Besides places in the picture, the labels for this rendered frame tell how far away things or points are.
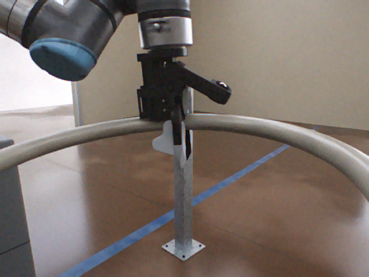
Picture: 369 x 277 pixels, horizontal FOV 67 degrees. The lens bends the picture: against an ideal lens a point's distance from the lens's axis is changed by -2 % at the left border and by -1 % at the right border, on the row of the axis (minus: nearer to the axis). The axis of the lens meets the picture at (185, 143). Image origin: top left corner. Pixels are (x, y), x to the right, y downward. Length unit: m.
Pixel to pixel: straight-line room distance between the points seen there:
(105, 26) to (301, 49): 5.97
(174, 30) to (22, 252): 1.11
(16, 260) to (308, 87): 5.80
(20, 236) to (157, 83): 0.97
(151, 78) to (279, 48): 6.07
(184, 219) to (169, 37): 1.38
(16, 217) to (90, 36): 0.92
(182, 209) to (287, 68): 5.12
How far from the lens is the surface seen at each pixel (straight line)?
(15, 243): 1.33
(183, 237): 1.79
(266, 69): 6.61
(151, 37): 0.48
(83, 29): 0.49
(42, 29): 0.49
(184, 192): 1.65
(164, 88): 0.49
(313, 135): 0.40
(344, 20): 6.26
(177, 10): 0.49
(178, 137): 0.48
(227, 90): 0.49
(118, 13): 0.55
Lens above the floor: 1.09
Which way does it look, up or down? 15 degrees down
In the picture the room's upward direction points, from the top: straight up
